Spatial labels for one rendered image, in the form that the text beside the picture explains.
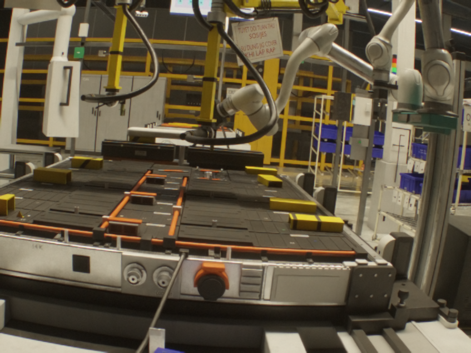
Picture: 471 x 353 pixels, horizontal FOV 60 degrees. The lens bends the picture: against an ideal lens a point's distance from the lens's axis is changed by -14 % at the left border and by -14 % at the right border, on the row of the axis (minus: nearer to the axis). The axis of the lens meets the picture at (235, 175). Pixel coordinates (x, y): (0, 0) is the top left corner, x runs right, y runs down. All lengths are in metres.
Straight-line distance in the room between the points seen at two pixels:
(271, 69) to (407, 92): 9.52
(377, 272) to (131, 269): 0.57
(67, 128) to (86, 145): 6.64
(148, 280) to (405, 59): 5.27
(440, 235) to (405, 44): 3.90
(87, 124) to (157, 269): 10.49
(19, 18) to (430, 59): 4.98
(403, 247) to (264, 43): 1.44
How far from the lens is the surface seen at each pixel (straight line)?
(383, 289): 1.15
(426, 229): 2.73
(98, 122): 11.40
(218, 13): 2.23
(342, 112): 4.77
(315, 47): 2.45
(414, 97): 2.68
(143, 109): 11.18
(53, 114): 4.85
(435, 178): 2.68
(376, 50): 2.10
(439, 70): 2.01
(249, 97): 2.29
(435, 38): 2.11
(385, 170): 5.83
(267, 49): 2.48
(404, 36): 6.05
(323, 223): 1.37
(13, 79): 5.93
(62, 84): 4.86
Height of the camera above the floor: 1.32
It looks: 8 degrees down
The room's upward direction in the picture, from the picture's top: 5 degrees clockwise
